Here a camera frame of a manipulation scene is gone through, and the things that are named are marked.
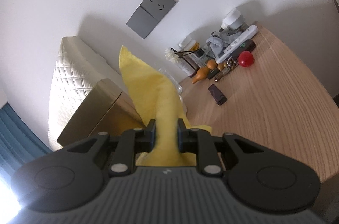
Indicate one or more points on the reed diffuser with white flower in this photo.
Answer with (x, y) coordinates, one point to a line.
(185, 65)

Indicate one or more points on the grey wall switch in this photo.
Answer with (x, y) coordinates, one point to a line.
(142, 23)

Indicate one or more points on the white plug-in device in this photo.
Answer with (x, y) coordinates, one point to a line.
(233, 19)

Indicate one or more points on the white round lid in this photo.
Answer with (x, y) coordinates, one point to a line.
(182, 100)

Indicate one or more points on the gold tea tin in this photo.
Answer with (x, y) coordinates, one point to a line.
(92, 110)

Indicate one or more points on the white remote control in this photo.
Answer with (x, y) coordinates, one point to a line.
(238, 42)

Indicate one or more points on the grey wall socket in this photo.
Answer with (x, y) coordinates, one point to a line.
(158, 3)

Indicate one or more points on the grey crumpled cloth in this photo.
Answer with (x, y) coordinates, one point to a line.
(218, 41)

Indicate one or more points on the yellow cleaning cloth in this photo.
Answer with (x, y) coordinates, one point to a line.
(156, 91)

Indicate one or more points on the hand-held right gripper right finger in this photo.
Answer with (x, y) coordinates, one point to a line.
(180, 138)

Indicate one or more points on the blue curtain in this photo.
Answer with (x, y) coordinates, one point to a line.
(16, 139)

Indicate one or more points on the bunch of keys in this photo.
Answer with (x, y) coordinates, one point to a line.
(225, 69)

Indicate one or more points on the clear glass jar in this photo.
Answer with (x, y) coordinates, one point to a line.
(174, 81)

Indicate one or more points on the white pill bottle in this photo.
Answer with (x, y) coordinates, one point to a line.
(188, 43)

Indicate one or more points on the black remote control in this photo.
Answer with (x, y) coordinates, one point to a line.
(247, 46)

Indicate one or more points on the red ball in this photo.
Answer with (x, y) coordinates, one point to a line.
(245, 59)

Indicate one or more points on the wooden nightstand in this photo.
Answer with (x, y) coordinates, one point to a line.
(278, 112)

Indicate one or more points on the orange gourd ornament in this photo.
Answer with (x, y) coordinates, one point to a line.
(201, 75)

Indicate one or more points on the small clear glass bottle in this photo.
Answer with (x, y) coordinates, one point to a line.
(200, 55)

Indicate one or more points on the cream quilted headboard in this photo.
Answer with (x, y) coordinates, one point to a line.
(71, 73)

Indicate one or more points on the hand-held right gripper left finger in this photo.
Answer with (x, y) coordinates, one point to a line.
(153, 135)

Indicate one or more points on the black lighter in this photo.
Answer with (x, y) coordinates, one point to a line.
(217, 94)

